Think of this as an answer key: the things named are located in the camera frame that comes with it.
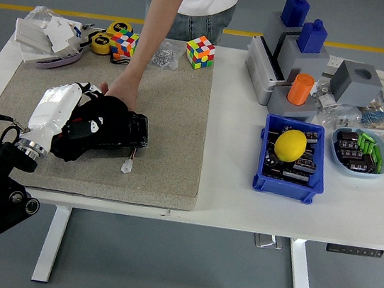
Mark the person's right hand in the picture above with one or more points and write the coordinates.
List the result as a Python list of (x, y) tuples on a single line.
[(126, 88)]

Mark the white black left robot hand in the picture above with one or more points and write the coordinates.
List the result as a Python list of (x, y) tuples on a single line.
[(52, 106)]

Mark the black plastic-wrapped panel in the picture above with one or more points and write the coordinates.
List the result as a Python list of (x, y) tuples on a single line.
[(138, 129)]

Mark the person's right forearm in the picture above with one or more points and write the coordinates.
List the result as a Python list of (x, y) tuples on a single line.
[(159, 21)]

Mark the black table control panel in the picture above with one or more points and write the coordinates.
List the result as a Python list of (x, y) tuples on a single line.
[(356, 251)]

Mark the multicolour puzzle cube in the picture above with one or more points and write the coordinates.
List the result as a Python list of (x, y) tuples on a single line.
[(200, 52), (124, 43)]

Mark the purple tray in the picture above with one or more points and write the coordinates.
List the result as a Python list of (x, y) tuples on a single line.
[(64, 61)]

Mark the clear bag of screws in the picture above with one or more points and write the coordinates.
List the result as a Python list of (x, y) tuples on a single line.
[(164, 58)]

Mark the yellow tape measure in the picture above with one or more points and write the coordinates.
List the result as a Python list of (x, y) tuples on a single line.
[(100, 43), (117, 27)]

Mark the flat white plate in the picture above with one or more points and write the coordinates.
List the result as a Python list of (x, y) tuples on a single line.
[(32, 56)]

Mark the grey-brown mat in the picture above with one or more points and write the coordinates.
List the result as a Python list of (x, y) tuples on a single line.
[(172, 130)]

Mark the clear plastic bag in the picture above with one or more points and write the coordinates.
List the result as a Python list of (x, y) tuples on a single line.
[(38, 13)]

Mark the grey electrical box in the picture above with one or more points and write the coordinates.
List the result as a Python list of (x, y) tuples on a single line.
[(256, 67)]

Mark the white table leg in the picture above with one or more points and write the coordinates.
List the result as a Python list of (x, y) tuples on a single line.
[(53, 239), (300, 274)]

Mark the low grey holder block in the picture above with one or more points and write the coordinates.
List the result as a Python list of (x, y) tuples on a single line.
[(279, 106)]

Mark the tall grey holder block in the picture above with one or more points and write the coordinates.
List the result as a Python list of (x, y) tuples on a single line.
[(274, 30)]

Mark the black cylindrical capacitor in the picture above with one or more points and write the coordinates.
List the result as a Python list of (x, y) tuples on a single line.
[(305, 166), (271, 159), (296, 175), (312, 136)]

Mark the yellow lemon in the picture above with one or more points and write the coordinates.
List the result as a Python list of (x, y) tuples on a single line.
[(290, 145)]

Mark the orange cylinder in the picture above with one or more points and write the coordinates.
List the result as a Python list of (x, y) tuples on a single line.
[(300, 89)]

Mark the blue plastic bin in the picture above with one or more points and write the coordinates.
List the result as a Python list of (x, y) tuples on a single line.
[(278, 188)]

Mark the blue peg block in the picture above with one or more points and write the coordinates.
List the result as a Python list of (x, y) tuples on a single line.
[(312, 37), (294, 11)]

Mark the clear bag of white parts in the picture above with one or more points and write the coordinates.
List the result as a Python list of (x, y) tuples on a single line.
[(325, 98)]

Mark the clear bag of plug parts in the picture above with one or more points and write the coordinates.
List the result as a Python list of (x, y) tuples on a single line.
[(339, 116)]

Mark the brown cylindrical capacitor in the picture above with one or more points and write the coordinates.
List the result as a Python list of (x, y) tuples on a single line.
[(346, 144), (347, 136), (361, 163), (348, 154)]

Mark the grey block with round hole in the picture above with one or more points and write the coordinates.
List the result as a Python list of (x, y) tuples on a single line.
[(353, 89)]

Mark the green battery cell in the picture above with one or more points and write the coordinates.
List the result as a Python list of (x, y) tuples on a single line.
[(369, 147), (379, 166), (367, 135), (377, 153), (362, 144)]

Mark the light blue dish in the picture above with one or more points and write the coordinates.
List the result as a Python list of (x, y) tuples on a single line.
[(359, 174)]

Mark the white switch plate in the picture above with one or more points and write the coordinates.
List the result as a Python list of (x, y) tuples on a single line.
[(28, 33)]

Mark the grey metal bracket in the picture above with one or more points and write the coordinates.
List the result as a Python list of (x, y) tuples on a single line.
[(267, 241)]

